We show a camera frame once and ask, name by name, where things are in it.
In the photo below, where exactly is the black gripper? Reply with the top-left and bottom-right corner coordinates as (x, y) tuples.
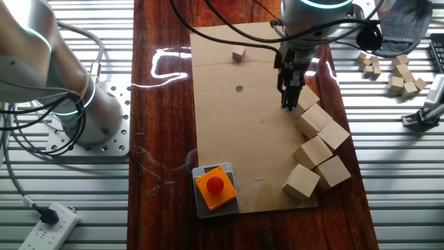
(273, 44), (311, 113)

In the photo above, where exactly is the large wooden cube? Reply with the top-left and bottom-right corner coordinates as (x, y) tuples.
(312, 154), (352, 192)
(282, 162), (321, 202)
(294, 103), (333, 140)
(316, 119), (351, 152)
(293, 135), (334, 171)
(290, 84), (321, 119)

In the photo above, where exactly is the brown cardboard sheet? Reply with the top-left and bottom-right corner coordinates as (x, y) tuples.
(189, 21), (319, 215)

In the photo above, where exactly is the orange emergency stop button box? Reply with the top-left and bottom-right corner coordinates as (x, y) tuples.
(194, 165), (238, 212)

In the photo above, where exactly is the reddish brown wooden board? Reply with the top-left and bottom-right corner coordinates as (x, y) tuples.
(126, 0), (381, 250)

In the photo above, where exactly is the dark grey towel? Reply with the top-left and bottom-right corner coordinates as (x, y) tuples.
(373, 0), (434, 58)

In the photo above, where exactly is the orange emergency stop button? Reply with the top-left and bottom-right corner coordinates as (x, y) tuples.
(191, 162), (241, 219)

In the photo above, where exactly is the black keyboard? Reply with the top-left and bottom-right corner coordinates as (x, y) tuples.
(429, 33), (444, 74)

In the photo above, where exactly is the silver robot mounting plate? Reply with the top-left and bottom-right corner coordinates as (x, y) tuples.
(45, 81), (132, 157)

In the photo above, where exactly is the white power strip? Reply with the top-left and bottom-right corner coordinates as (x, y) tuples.
(17, 202), (81, 250)

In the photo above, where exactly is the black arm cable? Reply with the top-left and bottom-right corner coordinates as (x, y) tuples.
(203, 0), (381, 44)
(169, 0), (282, 56)

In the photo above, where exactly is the black round wrist camera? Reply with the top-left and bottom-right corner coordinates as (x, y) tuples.
(355, 23), (384, 53)

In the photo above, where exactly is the silver camera mount bracket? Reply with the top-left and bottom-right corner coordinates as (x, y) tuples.
(352, 2), (369, 22)

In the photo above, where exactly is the metal camera stand bracket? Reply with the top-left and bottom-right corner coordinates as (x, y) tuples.
(401, 103), (444, 133)

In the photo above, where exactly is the silver camera on stand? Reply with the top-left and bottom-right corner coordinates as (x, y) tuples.
(423, 72), (444, 111)

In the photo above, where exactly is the grey cable with metal connector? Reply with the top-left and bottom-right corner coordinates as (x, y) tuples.
(57, 20), (105, 84)

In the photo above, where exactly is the black cable bundle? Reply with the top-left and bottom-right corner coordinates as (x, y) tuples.
(0, 92), (87, 158)

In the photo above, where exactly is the power cord with black plug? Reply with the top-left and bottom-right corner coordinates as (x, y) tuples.
(1, 137), (60, 225)

